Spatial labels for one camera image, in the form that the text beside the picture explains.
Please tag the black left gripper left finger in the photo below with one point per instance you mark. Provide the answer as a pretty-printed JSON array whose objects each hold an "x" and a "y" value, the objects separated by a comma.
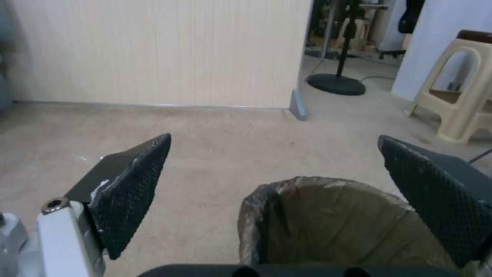
[{"x": 127, "y": 187}]

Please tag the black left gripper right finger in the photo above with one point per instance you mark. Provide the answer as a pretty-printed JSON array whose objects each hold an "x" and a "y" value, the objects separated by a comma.
[{"x": 434, "y": 199}]

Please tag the trash can with dark liner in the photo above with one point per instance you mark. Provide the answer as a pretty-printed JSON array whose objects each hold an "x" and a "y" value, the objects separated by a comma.
[{"x": 338, "y": 225}]

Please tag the beige plastic stool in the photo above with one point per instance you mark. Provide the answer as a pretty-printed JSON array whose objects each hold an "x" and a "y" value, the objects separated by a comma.
[{"x": 457, "y": 95}]

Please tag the beige ribbed partition panel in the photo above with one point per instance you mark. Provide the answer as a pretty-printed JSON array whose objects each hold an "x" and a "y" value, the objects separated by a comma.
[{"x": 161, "y": 52}]

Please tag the black round-base stand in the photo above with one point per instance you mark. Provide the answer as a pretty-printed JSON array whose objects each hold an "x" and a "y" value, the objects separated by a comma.
[{"x": 338, "y": 72}]

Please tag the grey partition foot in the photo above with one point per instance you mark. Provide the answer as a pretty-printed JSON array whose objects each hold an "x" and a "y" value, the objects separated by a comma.
[{"x": 299, "y": 106}]

